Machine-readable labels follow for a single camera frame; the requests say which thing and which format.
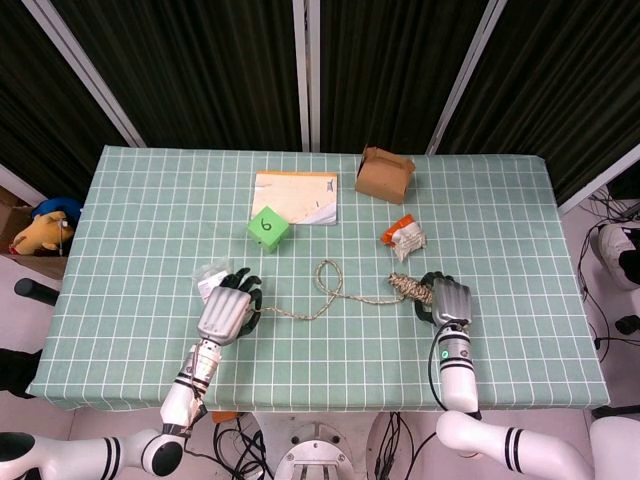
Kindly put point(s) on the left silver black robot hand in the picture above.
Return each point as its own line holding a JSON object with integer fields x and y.
{"x": 225, "y": 312}

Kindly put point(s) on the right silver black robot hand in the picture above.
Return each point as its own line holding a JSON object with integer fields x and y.
{"x": 452, "y": 302}

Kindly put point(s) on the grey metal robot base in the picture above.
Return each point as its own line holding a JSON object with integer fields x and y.
{"x": 312, "y": 452}

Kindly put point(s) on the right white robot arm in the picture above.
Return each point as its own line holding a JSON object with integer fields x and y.
{"x": 457, "y": 380}

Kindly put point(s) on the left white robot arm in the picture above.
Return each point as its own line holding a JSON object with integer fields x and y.
{"x": 177, "y": 395}

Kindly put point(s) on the clear packet of white pads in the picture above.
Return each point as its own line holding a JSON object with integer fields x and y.
{"x": 207, "y": 285}

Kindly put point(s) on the crumpled orange white wrapper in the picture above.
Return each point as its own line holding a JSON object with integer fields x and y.
{"x": 407, "y": 240}

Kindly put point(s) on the green numbered foam cube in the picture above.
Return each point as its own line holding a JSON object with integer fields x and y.
{"x": 267, "y": 227}

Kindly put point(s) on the small orange object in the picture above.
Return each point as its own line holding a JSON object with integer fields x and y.
{"x": 223, "y": 416}

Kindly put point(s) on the green checkered tablecloth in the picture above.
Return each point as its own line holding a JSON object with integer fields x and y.
{"x": 350, "y": 350}

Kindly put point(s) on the cream notepad with orange edge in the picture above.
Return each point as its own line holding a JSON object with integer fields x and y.
{"x": 300, "y": 197}

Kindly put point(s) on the brown cardboard carry box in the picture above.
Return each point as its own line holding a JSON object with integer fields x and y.
{"x": 382, "y": 182}

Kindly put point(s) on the white and black headset device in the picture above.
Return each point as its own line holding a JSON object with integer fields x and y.
{"x": 612, "y": 247}

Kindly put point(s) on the black power adapter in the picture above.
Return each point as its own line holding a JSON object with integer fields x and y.
{"x": 627, "y": 325}

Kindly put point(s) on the brown cardboard floor box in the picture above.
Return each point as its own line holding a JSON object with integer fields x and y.
{"x": 47, "y": 267}

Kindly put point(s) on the black stand foot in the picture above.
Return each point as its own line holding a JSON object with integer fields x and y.
{"x": 607, "y": 414}

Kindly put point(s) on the blue plush toy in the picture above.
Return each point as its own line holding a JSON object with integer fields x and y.
{"x": 60, "y": 205}

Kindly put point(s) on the yellow plush toy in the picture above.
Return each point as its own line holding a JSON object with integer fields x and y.
{"x": 42, "y": 232}

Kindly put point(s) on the black pleated curtain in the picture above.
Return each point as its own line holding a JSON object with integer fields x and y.
{"x": 40, "y": 100}
{"x": 200, "y": 75}
{"x": 565, "y": 90}
{"x": 390, "y": 75}

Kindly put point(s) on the white partition frame post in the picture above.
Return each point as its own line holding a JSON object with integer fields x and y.
{"x": 600, "y": 184}
{"x": 15, "y": 182}
{"x": 300, "y": 75}
{"x": 465, "y": 75}
{"x": 87, "y": 75}

